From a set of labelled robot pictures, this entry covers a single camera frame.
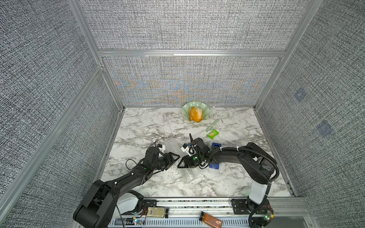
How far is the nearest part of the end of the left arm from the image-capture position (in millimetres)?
676

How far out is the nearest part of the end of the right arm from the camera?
0.72m

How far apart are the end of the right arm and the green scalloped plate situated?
0.27 meters
